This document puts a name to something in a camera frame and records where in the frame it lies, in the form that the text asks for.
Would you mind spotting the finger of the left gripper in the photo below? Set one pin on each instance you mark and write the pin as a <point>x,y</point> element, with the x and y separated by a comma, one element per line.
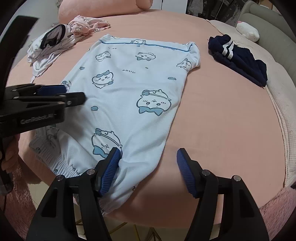
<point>31,100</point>
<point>37,90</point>

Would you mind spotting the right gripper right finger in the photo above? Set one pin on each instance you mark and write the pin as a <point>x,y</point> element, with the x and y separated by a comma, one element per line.
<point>241,218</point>

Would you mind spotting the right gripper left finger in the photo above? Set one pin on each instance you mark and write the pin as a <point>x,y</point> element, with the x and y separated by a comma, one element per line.
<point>55,218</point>

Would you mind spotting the light blue cartoon shorts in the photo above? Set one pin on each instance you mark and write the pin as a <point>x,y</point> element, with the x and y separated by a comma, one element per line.
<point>133,88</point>

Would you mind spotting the white navy-trimmed shirt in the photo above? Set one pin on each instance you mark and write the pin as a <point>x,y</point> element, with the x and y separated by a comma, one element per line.
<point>45,50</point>

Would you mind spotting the pink fluffy rug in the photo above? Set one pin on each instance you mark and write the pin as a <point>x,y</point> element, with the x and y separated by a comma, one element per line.
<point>19,204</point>

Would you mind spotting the pink patterned garment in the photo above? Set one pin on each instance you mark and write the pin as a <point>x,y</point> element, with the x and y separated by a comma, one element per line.
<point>83,26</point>

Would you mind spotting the pink rolled duvet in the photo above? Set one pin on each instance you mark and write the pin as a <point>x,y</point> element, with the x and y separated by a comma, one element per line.
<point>99,8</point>

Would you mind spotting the beige bed blanket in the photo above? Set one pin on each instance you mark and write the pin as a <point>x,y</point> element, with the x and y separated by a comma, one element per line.
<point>281,91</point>

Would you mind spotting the navy striped folded garment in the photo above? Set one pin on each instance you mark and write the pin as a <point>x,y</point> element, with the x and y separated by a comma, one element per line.
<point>238,59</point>

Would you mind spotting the white plush pillow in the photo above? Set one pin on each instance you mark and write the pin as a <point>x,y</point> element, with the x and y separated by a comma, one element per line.
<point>248,31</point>

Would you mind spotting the grey padded headboard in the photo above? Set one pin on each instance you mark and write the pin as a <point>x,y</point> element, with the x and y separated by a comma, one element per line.
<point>274,34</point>

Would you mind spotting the dark glass wardrobe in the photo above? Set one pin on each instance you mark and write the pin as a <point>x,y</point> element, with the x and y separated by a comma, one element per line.
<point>220,10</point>

